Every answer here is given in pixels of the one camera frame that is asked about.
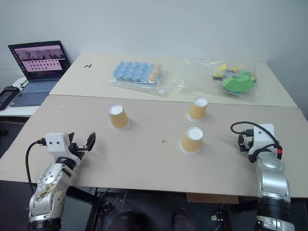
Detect orange paper cup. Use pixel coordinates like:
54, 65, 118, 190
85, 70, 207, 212
179, 127, 204, 155
186, 96, 208, 123
107, 103, 131, 132

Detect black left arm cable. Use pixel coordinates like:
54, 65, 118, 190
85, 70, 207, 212
25, 138, 47, 193

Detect grey open laptop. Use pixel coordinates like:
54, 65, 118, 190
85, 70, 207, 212
8, 40, 71, 106

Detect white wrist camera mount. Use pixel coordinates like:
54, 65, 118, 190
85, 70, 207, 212
45, 132, 84, 166
247, 123, 276, 157

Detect black handheld device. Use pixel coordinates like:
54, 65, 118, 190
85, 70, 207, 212
0, 85, 20, 111

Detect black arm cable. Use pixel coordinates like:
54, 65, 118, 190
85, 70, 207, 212
230, 121, 284, 162
25, 138, 47, 193

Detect green foam blocks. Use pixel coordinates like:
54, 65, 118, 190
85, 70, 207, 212
220, 69, 257, 95

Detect yellow foam block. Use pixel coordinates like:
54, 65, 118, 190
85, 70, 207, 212
213, 64, 228, 76

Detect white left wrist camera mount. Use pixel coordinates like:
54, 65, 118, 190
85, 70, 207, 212
45, 132, 84, 166

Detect clear bag of foam blocks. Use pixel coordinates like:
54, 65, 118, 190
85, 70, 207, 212
177, 58, 260, 99

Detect blue egg tray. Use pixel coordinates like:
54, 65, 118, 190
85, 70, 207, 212
113, 61, 155, 82

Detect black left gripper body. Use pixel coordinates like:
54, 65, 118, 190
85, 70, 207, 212
69, 142, 89, 158

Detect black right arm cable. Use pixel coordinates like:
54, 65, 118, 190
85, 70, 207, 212
230, 121, 284, 162

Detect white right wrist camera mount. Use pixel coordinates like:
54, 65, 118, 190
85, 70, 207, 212
247, 123, 276, 157

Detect clear bag under egg tray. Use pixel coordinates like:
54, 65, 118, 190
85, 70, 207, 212
108, 59, 178, 97

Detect white side table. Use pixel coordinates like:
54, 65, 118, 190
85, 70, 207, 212
0, 77, 51, 118

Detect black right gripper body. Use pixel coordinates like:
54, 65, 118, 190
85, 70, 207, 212
242, 134, 255, 154

